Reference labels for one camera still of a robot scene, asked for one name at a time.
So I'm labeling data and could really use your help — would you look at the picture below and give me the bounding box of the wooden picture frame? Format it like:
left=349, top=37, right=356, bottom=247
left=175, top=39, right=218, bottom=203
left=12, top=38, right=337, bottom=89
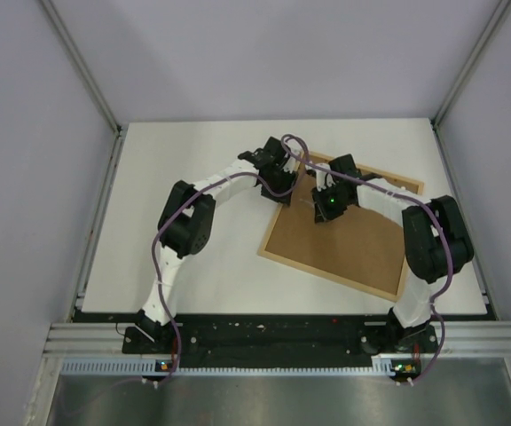
left=258, top=176, right=408, bottom=302

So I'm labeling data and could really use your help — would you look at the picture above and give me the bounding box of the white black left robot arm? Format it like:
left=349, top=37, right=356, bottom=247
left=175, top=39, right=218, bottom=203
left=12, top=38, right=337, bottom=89
left=136, top=134, right=309, bottom=352

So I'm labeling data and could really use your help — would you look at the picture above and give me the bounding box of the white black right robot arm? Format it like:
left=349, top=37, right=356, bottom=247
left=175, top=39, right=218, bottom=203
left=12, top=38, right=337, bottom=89
left=305, top=154, right=474, bottom=354

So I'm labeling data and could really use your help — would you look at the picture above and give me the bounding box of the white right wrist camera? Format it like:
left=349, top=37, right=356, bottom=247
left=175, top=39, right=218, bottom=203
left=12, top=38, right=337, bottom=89
left=315, top=163, right=334, bottom=192

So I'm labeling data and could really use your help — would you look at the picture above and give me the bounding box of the aluminium left table rail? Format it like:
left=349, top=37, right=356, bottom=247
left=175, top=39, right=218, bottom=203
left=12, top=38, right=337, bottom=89
left=65, top=127, right=127, bottom=322

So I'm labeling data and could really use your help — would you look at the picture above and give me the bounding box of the aluminium table rail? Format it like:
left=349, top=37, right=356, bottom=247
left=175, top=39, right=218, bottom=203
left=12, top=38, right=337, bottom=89
left=65, top=127, right=127, bottom=322
left=429, top=119, right=499, bottom=320

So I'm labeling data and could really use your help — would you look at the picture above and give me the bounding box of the white slotted cable duct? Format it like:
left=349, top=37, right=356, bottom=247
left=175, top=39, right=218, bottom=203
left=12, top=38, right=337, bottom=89
left=62, top=354, right=421, bottom=376

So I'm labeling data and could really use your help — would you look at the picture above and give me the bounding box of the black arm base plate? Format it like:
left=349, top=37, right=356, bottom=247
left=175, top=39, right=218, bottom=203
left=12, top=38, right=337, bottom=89
left=122, top=313, right=437, bottom=359

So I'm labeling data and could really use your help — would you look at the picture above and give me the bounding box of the aluminium right table rail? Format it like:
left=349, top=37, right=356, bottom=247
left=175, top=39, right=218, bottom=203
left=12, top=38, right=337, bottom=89
left=429, top=119, right=499, bottom=320

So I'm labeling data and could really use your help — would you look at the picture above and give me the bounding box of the aluminium left corner post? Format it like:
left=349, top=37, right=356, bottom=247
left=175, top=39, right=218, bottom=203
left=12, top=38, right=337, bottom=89
left=35, top=0, right=122, bottom=134

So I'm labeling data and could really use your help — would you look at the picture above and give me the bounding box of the aluminium corner post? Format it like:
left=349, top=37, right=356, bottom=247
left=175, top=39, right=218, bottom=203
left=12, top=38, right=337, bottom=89
left=430, top=0, right=511, bottom=129
left=35, top=0, right=122, bottom=134

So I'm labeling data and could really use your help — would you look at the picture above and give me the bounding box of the aluminium front rail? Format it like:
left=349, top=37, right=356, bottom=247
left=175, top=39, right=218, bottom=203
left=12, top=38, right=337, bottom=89
left=43, top=321, right=511, bottom=359

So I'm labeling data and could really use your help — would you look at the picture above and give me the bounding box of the aluminium right corner post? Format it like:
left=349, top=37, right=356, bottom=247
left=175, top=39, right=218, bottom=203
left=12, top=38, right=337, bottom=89
left=430, top=0, right=511, bottom=129

